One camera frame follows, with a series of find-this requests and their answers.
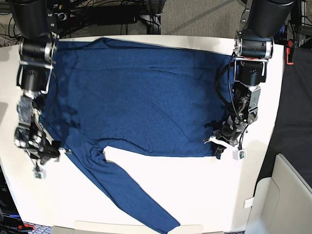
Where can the red and black clamp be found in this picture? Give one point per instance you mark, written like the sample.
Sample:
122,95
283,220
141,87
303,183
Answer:
289,51

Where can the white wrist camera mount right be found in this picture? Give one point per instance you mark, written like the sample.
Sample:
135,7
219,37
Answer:
39,159

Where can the blue long-sleeve T-shirt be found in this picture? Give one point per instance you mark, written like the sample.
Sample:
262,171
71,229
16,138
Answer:
146,99

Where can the black power strip bar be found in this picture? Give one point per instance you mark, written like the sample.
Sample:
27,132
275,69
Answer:
115,20

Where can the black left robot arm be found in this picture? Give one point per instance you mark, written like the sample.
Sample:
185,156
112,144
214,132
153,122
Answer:
237,85

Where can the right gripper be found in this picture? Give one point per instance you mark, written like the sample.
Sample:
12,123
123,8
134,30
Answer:
33,137

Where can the grey cardboard box edge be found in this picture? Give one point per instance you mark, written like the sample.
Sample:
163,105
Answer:
61,230

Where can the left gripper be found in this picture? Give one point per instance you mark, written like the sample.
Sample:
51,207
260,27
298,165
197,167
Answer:
230,133

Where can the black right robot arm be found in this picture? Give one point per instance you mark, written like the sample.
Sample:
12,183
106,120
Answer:
37,46

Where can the white plastic bin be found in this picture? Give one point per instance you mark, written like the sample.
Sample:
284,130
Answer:
282,203

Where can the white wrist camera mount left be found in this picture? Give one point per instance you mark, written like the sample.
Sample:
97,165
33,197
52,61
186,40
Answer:
237,152

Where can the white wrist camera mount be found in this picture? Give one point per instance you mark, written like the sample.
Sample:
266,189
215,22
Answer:
237,152
39,159

